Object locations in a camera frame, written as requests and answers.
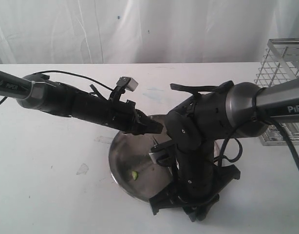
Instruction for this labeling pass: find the white backdrop curtain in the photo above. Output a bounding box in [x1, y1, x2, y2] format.
[0, 0, 299, 64]

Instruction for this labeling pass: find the blurry green vegetable piece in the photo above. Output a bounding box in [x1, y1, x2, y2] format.
[131, 171, 138, 181]

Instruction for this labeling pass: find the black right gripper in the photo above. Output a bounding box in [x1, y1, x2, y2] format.
[149, 164, 241, 222]

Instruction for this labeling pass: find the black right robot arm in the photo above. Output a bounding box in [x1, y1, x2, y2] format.
[149, 78, 299, 221]

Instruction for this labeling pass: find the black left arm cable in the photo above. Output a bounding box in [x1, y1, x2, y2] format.
[0, 70, 113, 109]

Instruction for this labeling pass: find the round steel plate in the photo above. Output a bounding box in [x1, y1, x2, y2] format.
[108, 114, 221, 202]

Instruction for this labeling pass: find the wire metal utensil holder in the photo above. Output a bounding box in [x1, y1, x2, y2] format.
[254, 38, 299, 145]

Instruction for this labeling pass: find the clear tape scrap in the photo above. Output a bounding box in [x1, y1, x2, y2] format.
[76, 163, 89, 176]

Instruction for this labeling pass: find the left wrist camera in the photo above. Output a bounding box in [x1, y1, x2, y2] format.
[109, 77, 138, 102]

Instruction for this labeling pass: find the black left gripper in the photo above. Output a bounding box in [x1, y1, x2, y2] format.
[105, 100, 163, 135]

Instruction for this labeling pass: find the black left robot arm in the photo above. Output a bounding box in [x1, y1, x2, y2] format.
[0, 71, 163, 135]

